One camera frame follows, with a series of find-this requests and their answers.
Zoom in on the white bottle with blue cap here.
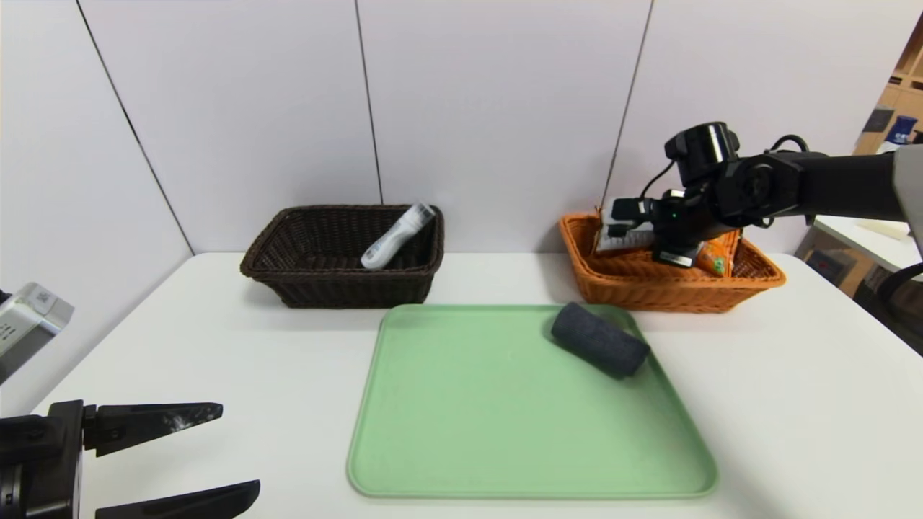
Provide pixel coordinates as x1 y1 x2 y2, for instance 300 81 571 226
883 115 918 152

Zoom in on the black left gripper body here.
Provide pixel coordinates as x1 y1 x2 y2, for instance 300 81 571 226
0 399 85 519

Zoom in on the orange snack packet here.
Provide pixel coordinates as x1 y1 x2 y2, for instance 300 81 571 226
593 209 743 278

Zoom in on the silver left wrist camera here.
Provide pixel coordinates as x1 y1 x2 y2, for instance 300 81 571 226
0 283 75 383

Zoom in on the light green plastic tray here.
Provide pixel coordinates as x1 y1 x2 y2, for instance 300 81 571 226
347 303 720 500

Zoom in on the dark brown wicker basket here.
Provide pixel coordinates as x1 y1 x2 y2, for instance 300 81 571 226
240 205 445 309

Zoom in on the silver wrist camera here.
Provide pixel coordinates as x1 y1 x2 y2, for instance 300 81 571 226
602 197 655 242
0 283 75 383

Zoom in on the wooden shelf unit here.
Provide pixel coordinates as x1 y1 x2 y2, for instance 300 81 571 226
851 7 923 156

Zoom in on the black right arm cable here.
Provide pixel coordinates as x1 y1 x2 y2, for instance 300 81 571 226
638 135 810 210

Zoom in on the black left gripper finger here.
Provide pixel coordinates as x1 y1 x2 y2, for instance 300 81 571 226
82 402 224 458
94 479 260 519

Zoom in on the dark grey towel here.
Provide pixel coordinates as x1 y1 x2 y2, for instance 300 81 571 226
551 302 651 381

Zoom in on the black bag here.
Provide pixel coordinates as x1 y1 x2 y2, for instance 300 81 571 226
854 263 923 358

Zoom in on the orange wicker basket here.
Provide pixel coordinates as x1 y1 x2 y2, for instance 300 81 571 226
559 213 787 314

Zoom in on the translucent white plastic bottle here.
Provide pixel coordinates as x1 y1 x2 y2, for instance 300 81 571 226
361 203 438 271

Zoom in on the white side table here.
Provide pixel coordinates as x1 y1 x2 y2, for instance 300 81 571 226
813 215 923 275

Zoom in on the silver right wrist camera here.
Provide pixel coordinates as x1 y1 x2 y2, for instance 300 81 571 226
602 197 655 242

